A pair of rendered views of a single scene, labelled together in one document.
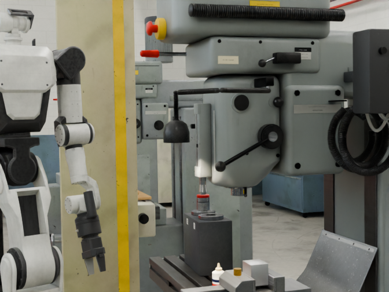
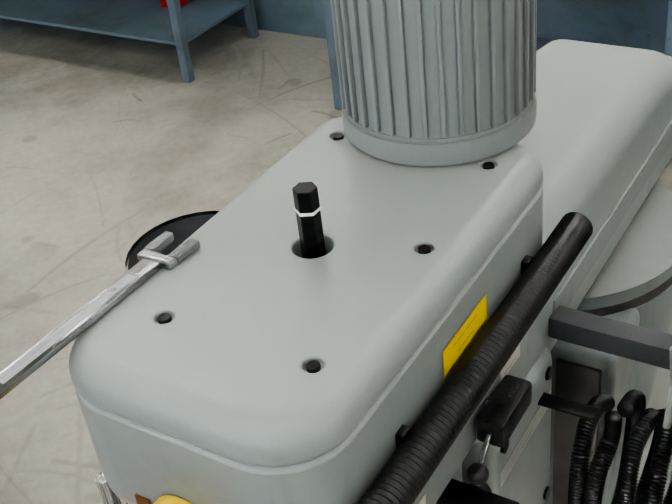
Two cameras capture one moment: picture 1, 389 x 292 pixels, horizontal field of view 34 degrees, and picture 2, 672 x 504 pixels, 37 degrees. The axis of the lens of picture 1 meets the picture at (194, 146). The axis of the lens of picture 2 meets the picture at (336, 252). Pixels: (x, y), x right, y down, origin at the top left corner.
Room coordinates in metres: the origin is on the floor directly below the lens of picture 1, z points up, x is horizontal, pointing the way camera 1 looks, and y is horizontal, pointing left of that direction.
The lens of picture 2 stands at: (1.26, 0.30, 2.39)
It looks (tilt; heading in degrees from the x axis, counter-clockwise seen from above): 34 degrees down; 323
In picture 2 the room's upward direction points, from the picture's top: 7 degrees counter-clockwise
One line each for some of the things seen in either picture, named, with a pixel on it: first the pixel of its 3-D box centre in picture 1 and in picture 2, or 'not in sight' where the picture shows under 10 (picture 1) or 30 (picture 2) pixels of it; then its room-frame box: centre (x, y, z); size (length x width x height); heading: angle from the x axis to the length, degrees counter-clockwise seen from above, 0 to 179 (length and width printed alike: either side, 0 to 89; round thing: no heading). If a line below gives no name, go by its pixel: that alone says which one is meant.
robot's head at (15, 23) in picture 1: (11, 26); not in sight; (2.23, 0.63, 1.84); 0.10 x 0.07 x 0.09; 129
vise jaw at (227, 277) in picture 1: (237, 281); not in sight; (1.74, -0.11, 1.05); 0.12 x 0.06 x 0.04; 18
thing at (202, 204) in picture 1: (202, 204); not in sight; (2.32, -0.03, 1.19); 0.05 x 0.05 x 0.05
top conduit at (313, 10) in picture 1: (268, 13); (484, 353); (1.73, -0.21, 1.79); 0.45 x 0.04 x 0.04; 108
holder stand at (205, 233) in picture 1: (207, 240); not in sight; (2.27, -0.04, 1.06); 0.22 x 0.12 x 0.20; 15
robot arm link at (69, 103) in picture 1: (71, 115); not in sight; (2.38, 0.46, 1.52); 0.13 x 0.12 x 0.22; 127
